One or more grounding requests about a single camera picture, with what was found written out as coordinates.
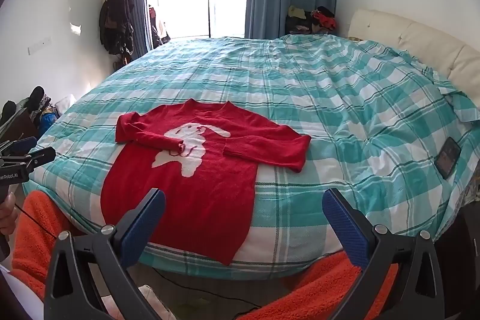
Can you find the clothes pile beside wide curtain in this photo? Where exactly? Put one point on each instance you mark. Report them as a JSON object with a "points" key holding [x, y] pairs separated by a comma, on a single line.
{"points": [[317, 20]]}

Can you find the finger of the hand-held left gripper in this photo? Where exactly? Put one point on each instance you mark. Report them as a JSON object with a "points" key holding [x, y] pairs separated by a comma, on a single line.
{"points": [[39, 156], [23, 143]]}

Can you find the white wall socket strip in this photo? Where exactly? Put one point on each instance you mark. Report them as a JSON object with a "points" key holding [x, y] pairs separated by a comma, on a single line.
{"points": [[39, 44]]}

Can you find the red sweater with white print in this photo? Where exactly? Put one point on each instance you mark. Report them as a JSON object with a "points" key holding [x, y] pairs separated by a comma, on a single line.
{"points": [[180, 200]]}

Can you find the plaid pillow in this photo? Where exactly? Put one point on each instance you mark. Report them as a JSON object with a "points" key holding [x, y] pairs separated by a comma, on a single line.
{"points": [[463, 104]]}

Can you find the cream padded headboard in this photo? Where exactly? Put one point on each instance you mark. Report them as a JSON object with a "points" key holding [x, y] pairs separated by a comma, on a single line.
{"points": [[412, 35]]}

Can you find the dark hanging coats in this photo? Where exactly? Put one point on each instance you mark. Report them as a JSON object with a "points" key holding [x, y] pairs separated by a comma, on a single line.
{"points": [[116, 16]]}

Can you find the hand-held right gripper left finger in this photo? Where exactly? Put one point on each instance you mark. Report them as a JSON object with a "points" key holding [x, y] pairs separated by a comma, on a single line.
{"points": [[144, 226]]}

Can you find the orange fleece clothing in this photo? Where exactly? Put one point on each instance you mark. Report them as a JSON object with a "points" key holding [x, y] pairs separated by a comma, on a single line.
{"points": [[322, 290]]}

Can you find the black smartphone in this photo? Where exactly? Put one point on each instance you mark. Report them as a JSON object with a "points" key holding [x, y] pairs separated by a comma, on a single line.
{"points": [[448, 157]]}

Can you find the clothes pile on cabinet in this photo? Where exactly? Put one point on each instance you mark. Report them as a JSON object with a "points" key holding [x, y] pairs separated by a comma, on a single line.
{"points": [[37, 98]]}

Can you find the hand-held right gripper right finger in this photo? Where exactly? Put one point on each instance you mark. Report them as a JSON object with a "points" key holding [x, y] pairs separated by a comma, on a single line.
{"points": [[347, 226]]}

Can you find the teal plaid bed blanket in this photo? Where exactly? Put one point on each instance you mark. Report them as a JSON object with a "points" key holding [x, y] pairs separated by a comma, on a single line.
{"points": [[337, 98]]}

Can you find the clothes beside balcony door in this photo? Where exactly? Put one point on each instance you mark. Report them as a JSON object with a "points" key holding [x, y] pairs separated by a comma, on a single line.
{"points": [[157, 29]]}

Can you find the person's left hand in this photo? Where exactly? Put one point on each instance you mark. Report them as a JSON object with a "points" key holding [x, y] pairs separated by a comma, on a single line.
{"points": [[8, 217]]}

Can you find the dark brown cabinet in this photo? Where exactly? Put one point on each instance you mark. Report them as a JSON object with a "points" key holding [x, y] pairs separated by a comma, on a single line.
{"points": [[20, 123]]}

